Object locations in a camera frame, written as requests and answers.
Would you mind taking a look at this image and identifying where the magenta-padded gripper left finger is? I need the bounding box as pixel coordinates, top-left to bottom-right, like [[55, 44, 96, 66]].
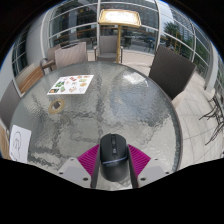
[[57, 144, 102, 189]]

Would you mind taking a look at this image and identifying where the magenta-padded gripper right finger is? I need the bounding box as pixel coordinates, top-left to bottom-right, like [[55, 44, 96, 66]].
[[128, 144, 171, 189]]

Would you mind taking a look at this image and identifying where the black computer mouse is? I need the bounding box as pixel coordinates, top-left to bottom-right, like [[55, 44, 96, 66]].
[[99, 133, 130, 183]]

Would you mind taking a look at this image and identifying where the white printed mouse pad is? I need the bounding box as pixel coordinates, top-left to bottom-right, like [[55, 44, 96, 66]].
[[8, 124, 33, 164]]

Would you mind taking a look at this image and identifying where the colourful picture menu sheet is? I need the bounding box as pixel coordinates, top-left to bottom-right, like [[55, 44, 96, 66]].
[[46, 74, 95, 96]]

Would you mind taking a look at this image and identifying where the wooden slat bench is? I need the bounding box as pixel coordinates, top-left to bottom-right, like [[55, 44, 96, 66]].
[[0, 126, 11, 158], [14, 63, 44, 94]]

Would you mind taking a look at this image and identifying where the green metal outdoor table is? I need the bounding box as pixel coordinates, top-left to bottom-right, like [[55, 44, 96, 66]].
[[199, 89, 224, 146]]

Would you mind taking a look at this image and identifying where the grey wicker chair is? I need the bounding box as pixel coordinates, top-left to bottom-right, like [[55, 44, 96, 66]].
[[39, 44, 63, 73], [0, 79, 22, 131], [54, 41, 88, 70], [94, 34, 124, 63]]

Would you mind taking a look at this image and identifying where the brown round table ring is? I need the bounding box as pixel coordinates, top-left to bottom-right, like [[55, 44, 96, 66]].
[[48, 98, 66, 115]]

